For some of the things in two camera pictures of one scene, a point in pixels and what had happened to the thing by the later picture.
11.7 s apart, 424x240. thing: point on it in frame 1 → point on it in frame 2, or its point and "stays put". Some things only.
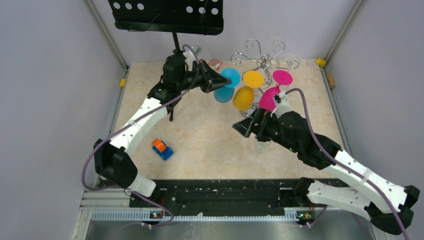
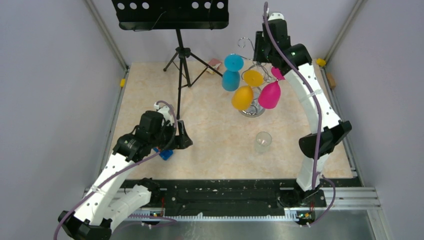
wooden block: x=331 y=80 stays put
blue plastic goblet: x=225 y=94 → x=233 y=63
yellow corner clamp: x=321 y=62 stays put
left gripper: x=211 y=79 → x=180 y=141
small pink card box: x=215 y=63 stays put
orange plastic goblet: x=243 y=96 stays put
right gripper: x=263 y=118 → x=259 y=40
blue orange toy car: x=161 y=148 stays put
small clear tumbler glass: x=263 y=147 stays put
